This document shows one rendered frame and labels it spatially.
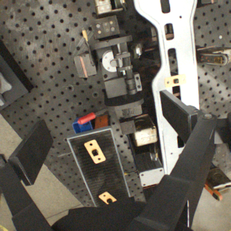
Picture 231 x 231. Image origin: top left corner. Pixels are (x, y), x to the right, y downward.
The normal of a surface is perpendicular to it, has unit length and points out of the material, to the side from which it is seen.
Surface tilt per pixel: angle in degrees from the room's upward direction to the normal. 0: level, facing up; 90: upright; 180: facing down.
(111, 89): 0
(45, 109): 0
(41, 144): 90
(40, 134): 90
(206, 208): 0
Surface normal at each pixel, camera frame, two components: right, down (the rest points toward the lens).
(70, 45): 0.07, 0.39
